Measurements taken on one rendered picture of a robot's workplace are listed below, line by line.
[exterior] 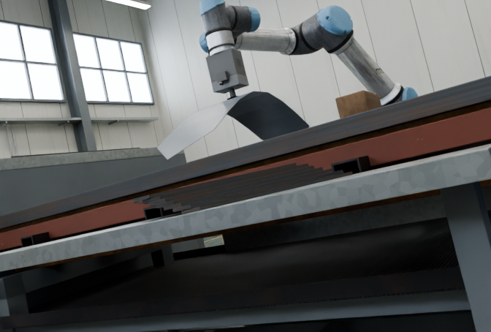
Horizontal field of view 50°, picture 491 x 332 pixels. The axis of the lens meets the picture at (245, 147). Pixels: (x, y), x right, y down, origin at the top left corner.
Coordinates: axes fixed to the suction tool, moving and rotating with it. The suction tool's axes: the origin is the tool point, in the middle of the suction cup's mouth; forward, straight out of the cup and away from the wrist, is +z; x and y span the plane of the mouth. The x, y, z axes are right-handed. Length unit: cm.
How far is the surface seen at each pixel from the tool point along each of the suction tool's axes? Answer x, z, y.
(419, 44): 1013, -188, -40
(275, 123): 20.6, 5.9, 2.4
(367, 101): -32, 13, 43
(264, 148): -39.3, 17.0, 22.9
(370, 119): -42, 17, 45
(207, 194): -64, 23, 23
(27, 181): -4, 4, -82
